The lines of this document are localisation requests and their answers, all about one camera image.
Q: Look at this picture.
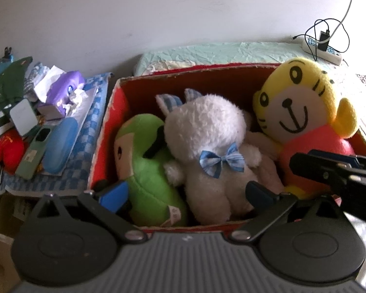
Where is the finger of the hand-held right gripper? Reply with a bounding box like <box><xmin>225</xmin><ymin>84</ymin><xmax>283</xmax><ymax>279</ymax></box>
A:
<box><xmin>309</xmin><ymin>148</ymin><xmax>366</xmax><ymax>172</ymax></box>
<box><xmin>289</xmin><ymin>152</ymin><xmax>355</xmax><ymax>193</ymax></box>

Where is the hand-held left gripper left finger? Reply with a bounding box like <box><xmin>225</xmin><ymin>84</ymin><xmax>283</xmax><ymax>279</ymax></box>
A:
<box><xmin>37</xmin><ymin>180</ymin><xmax>149</xmax><ymax>245</ymax></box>

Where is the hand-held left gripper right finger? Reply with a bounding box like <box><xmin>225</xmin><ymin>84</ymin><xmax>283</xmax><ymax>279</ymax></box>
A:
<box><xmin>228</xmin><ymin>180</ymin><xmax>344</xmax><ymax>245</ymax></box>

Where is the pink plush bear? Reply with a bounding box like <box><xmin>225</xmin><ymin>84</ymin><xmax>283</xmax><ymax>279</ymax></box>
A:
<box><xmin>244</xmin><ymin>113</ymin><xmax>285</xmax><ymax>193</ymax></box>

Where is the yellow tiger plush toy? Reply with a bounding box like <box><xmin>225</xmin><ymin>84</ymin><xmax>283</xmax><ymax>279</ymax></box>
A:
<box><xmin>253</xmin><ymin>56</ymin><xmax>359</xmax><ymax>200</ymax></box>

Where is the white plush rabbit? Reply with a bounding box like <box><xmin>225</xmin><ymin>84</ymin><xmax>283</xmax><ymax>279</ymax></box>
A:
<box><xmin>155</xmin><ymin>88</ymin><xmax>263</xmax><ymax>225</ymax></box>

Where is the red cardboard box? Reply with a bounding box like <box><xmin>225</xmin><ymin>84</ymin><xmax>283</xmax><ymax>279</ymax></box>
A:
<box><xmin>88</xmin><ymin>63</ymin><xmax>366</xmax><ymax>229</ymax></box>

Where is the green plush toy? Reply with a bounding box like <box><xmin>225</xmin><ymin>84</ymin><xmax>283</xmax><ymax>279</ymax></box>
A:
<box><xmin>114</xmin><ymin>114</ymin><xmax>189</xmax><ymax>227</ymax></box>

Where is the blue checked cloth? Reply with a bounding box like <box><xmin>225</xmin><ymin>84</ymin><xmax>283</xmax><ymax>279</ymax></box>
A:
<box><xmin>3</xmin><ymin>73</ymin><xmax>115</xmax><ymax>196</ymax></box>

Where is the blue glasses case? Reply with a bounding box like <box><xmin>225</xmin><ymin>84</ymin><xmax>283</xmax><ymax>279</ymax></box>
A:
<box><xmin>44</xmin><ymin>117</ymin><xmax>79</xmax><ymax>174</ymax></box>

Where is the green phone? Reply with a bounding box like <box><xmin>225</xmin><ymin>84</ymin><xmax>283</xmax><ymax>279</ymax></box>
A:
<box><xmin>15</xmin><ymin>125</ymin><xmax>54</xmax><ymax>180</ymax></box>

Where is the crumpled white tissue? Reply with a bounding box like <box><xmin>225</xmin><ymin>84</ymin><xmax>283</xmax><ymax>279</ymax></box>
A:
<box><xmin>68</xmin><ymin>88</ymin><xmax>89</xmax><ymax>111</ymax></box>

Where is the small grey box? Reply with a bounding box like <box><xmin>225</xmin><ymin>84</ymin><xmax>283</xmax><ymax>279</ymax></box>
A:
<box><xmin>37</xmin><ymin>104</ymin><xmax>64</xmax><ymax>120</ymax></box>

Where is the white power strip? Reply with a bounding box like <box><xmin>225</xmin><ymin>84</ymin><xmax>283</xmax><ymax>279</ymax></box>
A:
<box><xmin>302</xmin><ymin>35</ymin><xmax>343</xmax><ymax>66</ymax></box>

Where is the red plush toy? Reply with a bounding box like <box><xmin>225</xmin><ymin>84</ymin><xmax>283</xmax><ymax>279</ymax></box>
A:
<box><xmin>0</xmin><ymin>129</ymin><xmax>25</xmax><ymax>174</ymax></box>

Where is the purple tissue pack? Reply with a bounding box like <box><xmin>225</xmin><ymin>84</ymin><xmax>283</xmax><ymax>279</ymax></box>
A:
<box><xmin>46</xmin><ymin>71</ymin><xmax>86</xmax><ymax>112</ymax></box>

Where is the white square device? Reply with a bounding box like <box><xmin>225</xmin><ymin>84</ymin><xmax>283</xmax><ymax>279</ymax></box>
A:
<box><xmin>10</xmin><ymin>100</ymin><xmax>37</xmax><ymax>136</ymax></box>

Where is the black charger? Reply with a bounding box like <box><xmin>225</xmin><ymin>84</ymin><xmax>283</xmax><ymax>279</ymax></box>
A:
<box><xmin>319</xmin><ymin>30</ymin><xmax>331</xmax><ymax>52</ymax></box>

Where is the light green yellow bedsheet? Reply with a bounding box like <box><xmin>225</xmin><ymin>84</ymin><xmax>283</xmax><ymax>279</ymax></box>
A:
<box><xmin>133</xmin><ymin>41</ymin><xmax>366</xmax><ymax>77</ymax></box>

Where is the dark green cloth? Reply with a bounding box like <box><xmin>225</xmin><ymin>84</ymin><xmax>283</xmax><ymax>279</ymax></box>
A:
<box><xmin>0</xmin><ymin>56</ymin><xmax>33</xmax><ymax>129</ymax></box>

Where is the black charger cable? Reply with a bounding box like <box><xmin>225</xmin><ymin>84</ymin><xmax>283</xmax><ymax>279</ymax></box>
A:
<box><xmin>305</xmin><ymin>19</ymin><xmax>351</xmax><ymax>63</ymax></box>

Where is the grey power cable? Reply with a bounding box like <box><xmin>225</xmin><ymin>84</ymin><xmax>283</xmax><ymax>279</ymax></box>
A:
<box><xmin>292</xmin><ymin>0</ymin><xmax>359</xmax><ymax>40</ymax></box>

